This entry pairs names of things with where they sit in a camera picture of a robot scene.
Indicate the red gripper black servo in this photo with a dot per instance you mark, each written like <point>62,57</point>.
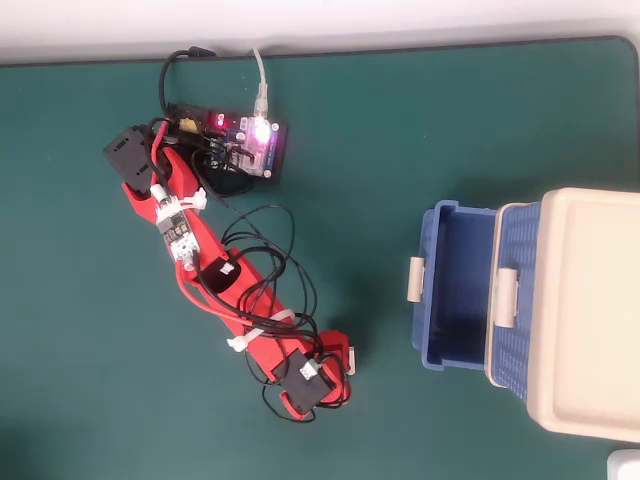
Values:
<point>305,382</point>

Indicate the white object at edge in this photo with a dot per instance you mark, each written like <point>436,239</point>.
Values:
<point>625,466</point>

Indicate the controller circuit board black base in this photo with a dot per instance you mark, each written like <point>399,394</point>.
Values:
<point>255,145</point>

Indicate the white zip tie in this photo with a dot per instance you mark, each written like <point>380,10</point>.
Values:
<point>196,201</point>
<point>260,332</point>

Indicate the dark green table mat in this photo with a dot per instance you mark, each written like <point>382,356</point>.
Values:
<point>150,400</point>

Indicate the beige plastic drawer cabinet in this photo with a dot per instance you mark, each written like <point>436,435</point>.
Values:
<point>595,310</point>

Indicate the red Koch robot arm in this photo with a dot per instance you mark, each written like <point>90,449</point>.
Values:
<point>200,235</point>

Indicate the small white cube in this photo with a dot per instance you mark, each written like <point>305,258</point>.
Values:
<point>353,361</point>

